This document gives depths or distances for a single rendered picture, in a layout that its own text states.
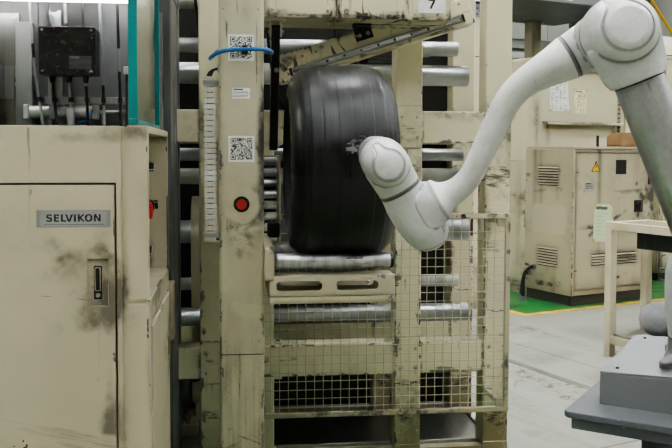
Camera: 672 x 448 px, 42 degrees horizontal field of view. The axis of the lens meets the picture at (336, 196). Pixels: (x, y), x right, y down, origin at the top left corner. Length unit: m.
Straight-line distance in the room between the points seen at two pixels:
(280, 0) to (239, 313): 0.99
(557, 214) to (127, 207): 5.59
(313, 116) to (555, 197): 4.95
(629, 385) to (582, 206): 5.10
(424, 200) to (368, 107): 0.50
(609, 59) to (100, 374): 1.22
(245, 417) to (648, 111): 1.47
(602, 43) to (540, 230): 5.60
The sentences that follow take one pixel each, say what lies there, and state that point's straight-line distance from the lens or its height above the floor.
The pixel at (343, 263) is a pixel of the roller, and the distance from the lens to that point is 2.52.
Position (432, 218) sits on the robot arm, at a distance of 2.02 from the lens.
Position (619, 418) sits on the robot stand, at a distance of 2.02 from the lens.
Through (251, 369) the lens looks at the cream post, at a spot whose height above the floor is 0.58.
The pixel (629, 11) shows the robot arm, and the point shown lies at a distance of 1.80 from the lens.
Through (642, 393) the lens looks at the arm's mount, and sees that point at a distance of 2.09.
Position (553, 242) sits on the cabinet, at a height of 0.48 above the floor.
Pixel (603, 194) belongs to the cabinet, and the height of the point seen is 0.87.
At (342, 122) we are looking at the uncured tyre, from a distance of 2.39.
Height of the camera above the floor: 1.22
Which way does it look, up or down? 3 degrees down
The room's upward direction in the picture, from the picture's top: straight up
